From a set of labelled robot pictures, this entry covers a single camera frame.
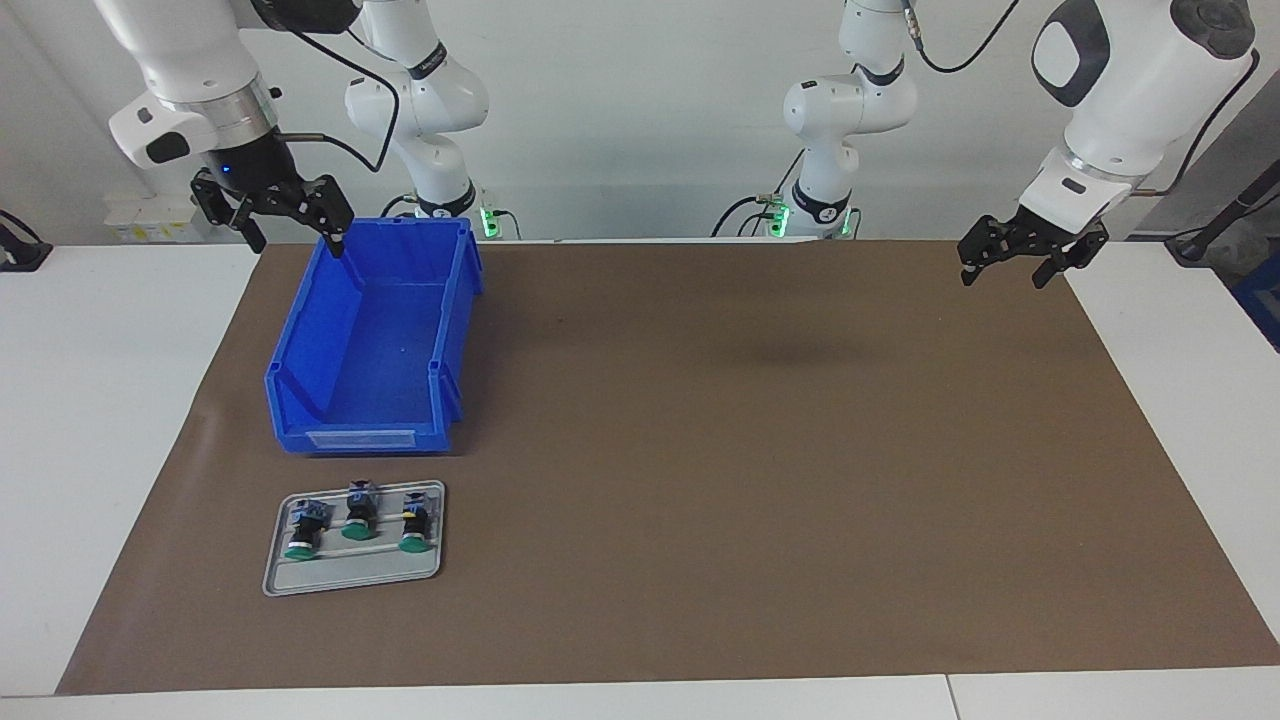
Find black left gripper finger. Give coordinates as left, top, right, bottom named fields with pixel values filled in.
left=1032, top=228, right=1111, bottom=291
left=957, top=214, right=1031, bottom=288

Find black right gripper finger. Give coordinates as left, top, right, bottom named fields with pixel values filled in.
left=262, top=175, right=356, bottom=261
left=190, top=170, right=268, bottom=254

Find green push button switch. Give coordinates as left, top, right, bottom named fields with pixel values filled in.
left=340, top=481, right=381, bottom=542

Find green push button blue base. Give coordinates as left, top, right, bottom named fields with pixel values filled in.
left=283, top=497, right=334, bottom=561

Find green push button yellow stripe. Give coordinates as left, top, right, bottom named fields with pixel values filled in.
left=398, top=490, right=433, bottom=554

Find white power strip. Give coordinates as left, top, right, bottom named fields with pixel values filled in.
left=103, top=192, right=201, bottom=244

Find black pole stand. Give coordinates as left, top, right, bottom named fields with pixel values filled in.
left=1165, top=160, right=1280, bottom=266

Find blue plastic storage bin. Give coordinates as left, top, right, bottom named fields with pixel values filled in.
left=264, top=216, right=486, bottom=456

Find blue crate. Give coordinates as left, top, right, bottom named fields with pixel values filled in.
left=1232, top=255, right=1280, bottom=353

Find grey metal tray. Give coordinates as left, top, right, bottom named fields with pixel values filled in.
left=262, top=480, right=447, bottom=598

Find brown table mat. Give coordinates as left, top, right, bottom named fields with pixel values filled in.
left=55, top=238, right=1280, bottom=696

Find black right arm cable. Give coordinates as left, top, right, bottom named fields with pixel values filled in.
left=255, top=0, right=401, bottom=176

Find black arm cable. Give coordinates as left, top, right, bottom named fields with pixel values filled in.
left=255, top=0, right=401, bottom=176
left=900, top=0, right=1261, bottom=198

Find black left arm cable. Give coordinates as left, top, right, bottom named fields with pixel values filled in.
left=900, top=0, right=1261, bottom=198

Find black clamp mount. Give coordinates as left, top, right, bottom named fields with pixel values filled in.
left=0, top=210, right=53, bottom=273

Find black base cable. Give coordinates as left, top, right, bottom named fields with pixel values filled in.
left=710, top=150, right=806, bottom=238

